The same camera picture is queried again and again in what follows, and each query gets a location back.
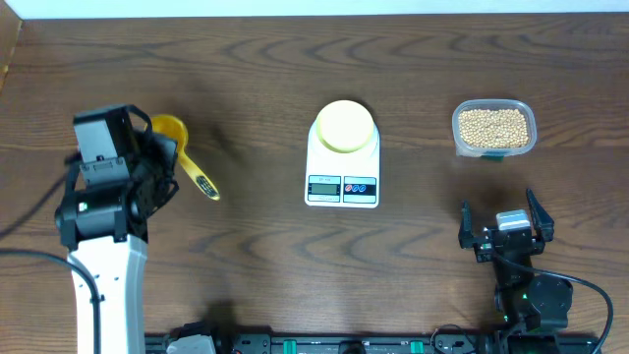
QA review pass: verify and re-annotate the pale yellow bowl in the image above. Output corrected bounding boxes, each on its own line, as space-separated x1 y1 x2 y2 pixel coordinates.
314 100 374 153

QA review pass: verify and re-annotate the white digital kitchen scale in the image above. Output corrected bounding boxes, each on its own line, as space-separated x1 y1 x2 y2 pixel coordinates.
304 121 380 208

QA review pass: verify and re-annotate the cardboard box at edge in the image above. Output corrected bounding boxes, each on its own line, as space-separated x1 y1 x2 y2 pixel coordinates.
0 0 23 89

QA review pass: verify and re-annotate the yellow plastic measuring scoop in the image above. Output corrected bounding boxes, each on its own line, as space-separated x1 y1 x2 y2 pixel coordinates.
150 114 220 201

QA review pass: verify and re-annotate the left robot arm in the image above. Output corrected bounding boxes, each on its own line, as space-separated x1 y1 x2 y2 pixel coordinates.
55 104 179 353

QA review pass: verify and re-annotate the clear plastic container of soybeans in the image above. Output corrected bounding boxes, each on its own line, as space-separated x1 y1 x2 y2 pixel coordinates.
452 98 538 159

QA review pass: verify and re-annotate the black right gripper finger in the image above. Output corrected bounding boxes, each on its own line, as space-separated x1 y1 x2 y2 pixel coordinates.
458 201 475 249
526 189 554 242

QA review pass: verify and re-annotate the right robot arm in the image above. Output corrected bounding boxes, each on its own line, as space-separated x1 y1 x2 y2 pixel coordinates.
458 190 573 353

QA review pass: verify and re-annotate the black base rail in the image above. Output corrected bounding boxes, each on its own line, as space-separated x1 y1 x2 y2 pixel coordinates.
144 323 600 354

